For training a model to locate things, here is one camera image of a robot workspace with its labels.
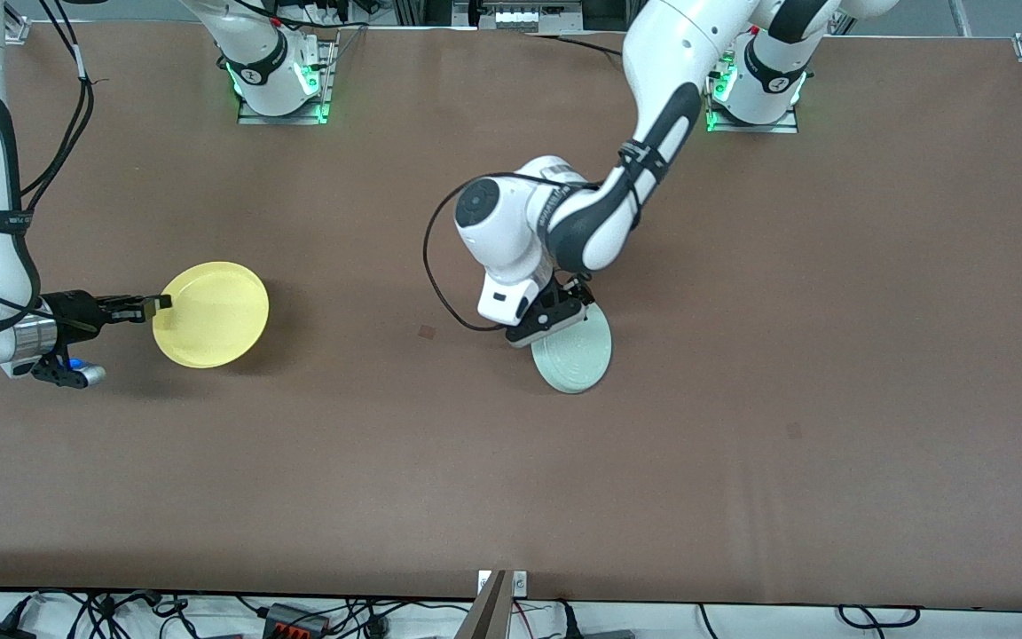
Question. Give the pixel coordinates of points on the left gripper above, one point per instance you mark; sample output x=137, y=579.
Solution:
x=575, y=290

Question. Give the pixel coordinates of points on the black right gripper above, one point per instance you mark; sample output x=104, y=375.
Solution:
x=76, y=310

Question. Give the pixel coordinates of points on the pale green round plate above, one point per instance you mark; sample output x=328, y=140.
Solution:
x=577, y=359

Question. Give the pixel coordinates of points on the yellow round plate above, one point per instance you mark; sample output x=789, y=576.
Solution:
x=214, y=315

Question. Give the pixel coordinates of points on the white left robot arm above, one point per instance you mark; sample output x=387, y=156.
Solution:
x=680, y=35

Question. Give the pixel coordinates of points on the brown table cover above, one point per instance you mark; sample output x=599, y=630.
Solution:
x=387, y=488

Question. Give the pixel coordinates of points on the white connector block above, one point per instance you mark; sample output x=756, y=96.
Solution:
x=529, y=19

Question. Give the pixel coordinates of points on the grey power adapter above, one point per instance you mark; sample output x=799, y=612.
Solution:
x=609, y=635

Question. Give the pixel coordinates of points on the black orange power strip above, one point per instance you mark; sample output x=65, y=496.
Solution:
x=294, y=621

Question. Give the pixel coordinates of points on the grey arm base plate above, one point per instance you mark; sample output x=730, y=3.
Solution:
x=249, y=118
x=786, y=129

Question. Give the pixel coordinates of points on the dark aluminium frame rack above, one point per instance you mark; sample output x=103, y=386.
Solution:
x=413, y=11

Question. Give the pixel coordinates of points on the grey brown slanted post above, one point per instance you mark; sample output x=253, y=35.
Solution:
x=489, y=617

